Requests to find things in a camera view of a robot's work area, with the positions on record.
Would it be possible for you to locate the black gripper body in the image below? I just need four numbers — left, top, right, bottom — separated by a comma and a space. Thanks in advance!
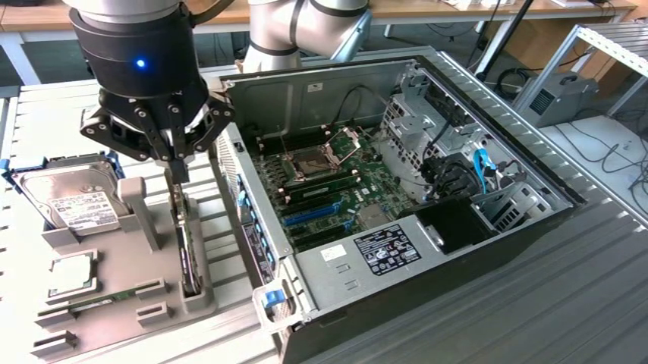
68, 7, 210, 132

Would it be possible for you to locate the green graphics card black cooler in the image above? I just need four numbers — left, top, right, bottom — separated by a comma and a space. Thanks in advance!
165, 161, 204, 299

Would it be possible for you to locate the blue disk caddy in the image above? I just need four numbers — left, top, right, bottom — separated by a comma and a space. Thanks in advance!
0, 149, 127, 213

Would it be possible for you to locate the silver hard disk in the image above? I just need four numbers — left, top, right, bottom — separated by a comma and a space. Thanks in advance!
12, 161, 125, 232

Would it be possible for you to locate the CPU socket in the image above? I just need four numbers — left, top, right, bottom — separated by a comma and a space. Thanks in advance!
282, 149, 335, 179

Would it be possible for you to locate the metal socket cover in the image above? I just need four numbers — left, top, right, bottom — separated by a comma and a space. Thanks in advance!
323, 127, 363, 160

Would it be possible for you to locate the green RAM stick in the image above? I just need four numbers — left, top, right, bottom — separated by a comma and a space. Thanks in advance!
295, 177, 358, 200
68, 290, 140, 315

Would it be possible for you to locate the blue expansion slot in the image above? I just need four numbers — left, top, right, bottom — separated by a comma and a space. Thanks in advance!
282, 202, 346, 228

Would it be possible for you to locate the green motherboard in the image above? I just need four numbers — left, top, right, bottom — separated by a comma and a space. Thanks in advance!
250, 127, 425, 253

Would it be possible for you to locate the grey parts rack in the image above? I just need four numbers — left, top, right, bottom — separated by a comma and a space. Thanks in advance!
28, 176, 218, 359

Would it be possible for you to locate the silver CPU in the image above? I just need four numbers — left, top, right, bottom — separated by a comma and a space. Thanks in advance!
48, 257, 97, 297

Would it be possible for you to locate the perforated silver disk bay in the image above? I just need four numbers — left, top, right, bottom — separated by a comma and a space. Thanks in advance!
378, 93, 457, 190

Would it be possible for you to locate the silver power supply unit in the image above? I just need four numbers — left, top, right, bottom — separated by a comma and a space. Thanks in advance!
291, 215, 446, 318

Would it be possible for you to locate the open black PC case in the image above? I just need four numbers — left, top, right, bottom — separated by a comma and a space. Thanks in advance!
199, 45, 589, 364

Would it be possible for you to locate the black tripod pole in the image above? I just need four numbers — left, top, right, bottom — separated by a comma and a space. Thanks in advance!
474, 0, 537, 79

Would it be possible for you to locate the grey controller box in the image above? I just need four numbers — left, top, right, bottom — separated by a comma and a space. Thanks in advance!
513, 71, 601, 128

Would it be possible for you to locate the long wooden desk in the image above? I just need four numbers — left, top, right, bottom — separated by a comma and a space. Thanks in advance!
371, 0, 640, 27

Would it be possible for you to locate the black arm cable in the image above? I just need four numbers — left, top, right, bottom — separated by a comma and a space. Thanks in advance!
187, 0, 239, 27

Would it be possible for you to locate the wooden desk white frame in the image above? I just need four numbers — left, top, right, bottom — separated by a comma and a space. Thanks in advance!
0, 0, 252, 86

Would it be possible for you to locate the thin black wire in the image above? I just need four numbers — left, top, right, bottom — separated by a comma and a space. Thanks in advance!
335, 85, 391, 126

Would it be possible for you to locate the black power wire bundle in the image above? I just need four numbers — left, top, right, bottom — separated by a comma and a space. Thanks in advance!
419, 157, 479, 200

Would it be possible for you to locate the blue SATA wire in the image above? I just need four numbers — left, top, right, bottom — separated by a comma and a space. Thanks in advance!
473, 149, 495, 196

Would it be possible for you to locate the silver disk bay bracket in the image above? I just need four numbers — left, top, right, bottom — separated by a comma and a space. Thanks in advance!
470, 181, 553, 234

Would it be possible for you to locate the aluminium slat shelf frame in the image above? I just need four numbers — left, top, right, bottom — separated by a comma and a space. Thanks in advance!
510, 22, 648, 115

